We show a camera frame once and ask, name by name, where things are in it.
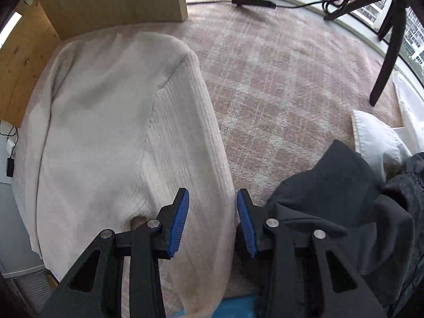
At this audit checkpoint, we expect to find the beige knit sweater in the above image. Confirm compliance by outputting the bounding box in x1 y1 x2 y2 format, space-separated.
14 29 236 317

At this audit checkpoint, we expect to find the blue garment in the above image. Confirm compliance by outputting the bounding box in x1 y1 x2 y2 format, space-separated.
172 292 262 318

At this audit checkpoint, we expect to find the black garment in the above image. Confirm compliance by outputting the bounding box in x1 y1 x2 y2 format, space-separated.
236 141 423 317

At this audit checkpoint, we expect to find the white garment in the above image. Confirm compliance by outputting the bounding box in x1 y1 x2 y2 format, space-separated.
351 72 424 182

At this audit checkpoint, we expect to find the black power brick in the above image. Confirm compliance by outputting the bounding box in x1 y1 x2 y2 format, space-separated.
6 157 14 178

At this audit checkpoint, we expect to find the pink plaid table cloth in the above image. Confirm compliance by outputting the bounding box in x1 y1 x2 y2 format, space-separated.
108 0 403 318

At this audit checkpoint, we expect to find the pine plank board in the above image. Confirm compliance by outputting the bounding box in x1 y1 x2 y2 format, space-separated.
1 2 60 126

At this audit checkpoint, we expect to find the large light wood board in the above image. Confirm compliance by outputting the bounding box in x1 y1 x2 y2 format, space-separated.
39 0 188 39

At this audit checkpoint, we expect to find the black tripod stand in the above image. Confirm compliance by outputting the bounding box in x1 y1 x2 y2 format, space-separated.
323 0 409 107

